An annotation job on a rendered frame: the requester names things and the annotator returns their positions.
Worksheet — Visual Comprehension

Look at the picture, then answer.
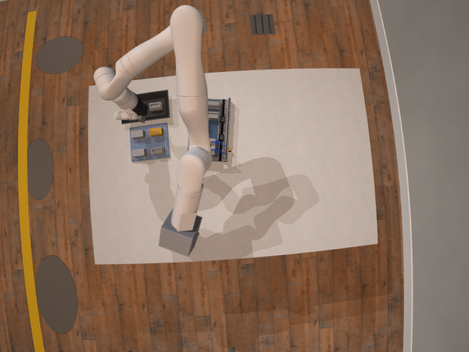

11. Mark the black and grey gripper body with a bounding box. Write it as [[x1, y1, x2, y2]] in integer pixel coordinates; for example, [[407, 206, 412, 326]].
[[114, 91, 148, 120]]

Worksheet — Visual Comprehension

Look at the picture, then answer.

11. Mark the yellow rectangular block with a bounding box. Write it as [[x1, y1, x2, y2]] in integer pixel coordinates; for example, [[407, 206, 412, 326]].
[[149, 127, 164, 137]]

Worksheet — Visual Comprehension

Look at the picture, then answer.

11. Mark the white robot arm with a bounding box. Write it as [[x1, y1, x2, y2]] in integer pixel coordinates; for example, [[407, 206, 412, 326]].
[[94, 5, 213, 231]]

